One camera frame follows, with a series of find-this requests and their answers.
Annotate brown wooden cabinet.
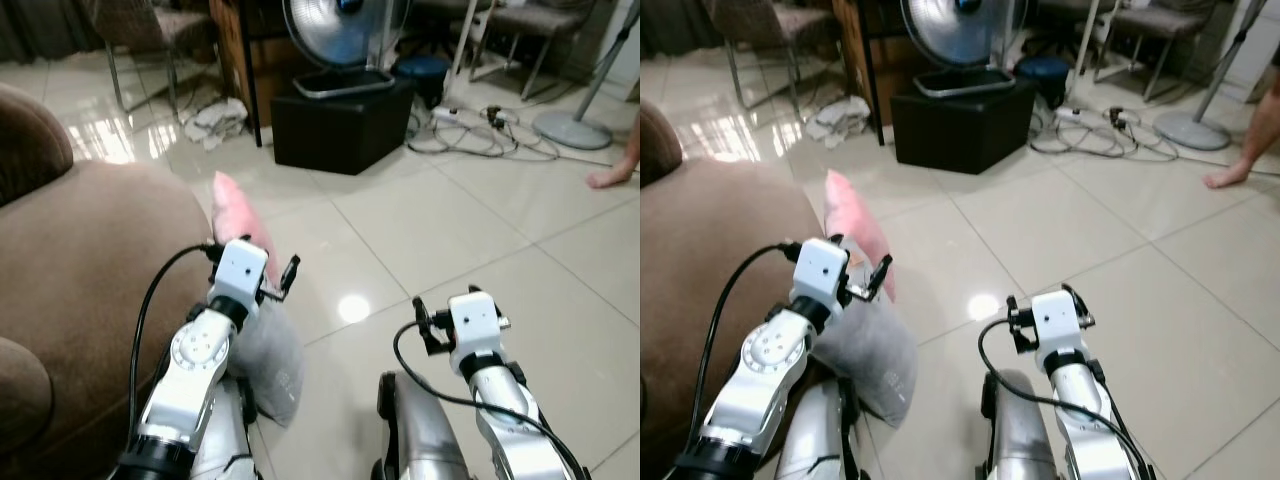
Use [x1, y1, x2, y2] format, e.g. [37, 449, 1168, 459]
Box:
[207, 0, 301, 132]
[832, 0, 916, 127]

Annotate grey cushioned metal chair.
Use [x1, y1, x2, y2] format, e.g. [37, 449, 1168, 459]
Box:
[1090, 0, 1217, 102]
[468, 0, 593, 102]

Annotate white crumpled cloth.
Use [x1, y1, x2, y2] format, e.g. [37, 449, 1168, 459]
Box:
[804, 95, 873, 150]
[179, 96, 250, 152]

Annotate brown cushioned metal chair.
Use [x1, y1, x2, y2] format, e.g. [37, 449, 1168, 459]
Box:
[704, 0, 843, 113]
[84, 0, 223, 117]

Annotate brown fabric sofa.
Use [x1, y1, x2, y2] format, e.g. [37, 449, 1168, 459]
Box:
[0, 82, 219, 480]
[640, 100, 833, 480]

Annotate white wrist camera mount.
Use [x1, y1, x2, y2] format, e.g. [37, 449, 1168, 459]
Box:
[789, 237, 852, 307]
[446, 287, 506, 363]
[1029, 286, 1088, 358]
[207, 237, 271, 307]

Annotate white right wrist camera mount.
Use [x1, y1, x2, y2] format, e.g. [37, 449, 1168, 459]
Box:
[446, 287, 506, 363]
[1029, 286, 1088, 358]

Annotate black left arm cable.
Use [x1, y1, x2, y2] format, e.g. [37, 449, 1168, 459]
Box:
[126, 242, 223, 441]
[702, 240, 803, 431]

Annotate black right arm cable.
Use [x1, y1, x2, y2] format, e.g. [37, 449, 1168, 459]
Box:
[392, 318, 593, 480]
[978, 316, 1159, 480]

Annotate black box ottoman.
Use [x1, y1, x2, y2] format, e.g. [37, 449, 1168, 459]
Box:
[270, 78, 417, 177]
[890, 76, 1037, 176]

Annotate round metal floor fan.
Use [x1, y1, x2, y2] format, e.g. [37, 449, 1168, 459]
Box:
[281, 0, 412, 101]
[900, 0, 1031, 100]

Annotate blue round stool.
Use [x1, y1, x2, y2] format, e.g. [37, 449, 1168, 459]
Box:
[1014, 56, 1073, 109]
[394, 55, 453, 109]

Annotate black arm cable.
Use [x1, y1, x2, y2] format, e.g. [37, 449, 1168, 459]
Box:
[978, 316, 1159, 480]
[702, 240, 803, 431]
[392, 318, 593, 480]
[126, 242, 223, 441]

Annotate silver left robot leg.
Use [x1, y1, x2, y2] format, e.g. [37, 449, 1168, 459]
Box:
[772, 372, 863, 480]
[188, 375, 263, 480]

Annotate person's bare leg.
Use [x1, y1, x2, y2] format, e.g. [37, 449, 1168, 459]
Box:
[585, 118, 641, 191]
[1203, 98, 1280, 191]

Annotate silver right robot leg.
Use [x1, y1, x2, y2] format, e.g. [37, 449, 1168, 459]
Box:
[980, 369, 1063, 480]
[372, 371, 473, 480]

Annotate grey pedestal fan stand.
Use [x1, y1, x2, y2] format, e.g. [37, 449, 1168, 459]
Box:
[531, 0, 641, 152]
[1152, 0, 1269, 152]

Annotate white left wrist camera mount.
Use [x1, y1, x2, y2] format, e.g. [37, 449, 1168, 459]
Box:
[207, 237, 271, 307]
[789, 237, 852, 307]

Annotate white slanted pole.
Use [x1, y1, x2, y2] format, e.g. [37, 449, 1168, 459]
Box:
[448, 0, 483, 83]
[1072, 0, 1105, 83]

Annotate thin black pole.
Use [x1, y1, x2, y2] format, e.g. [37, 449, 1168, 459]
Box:
[236, 0, 264, 149]
[856, 0, 887, 147]

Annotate silver robot leg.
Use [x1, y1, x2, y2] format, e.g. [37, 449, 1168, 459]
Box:
[188, 375, 263, 480]
[372, 371, 473, 480]
[772, 372, 863, 480]
[980, 369, 1063, 480]

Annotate tangled floor cables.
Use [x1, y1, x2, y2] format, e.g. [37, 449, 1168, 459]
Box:
[1027, 102, 1233, 167]
[404, 100, 613, 168]

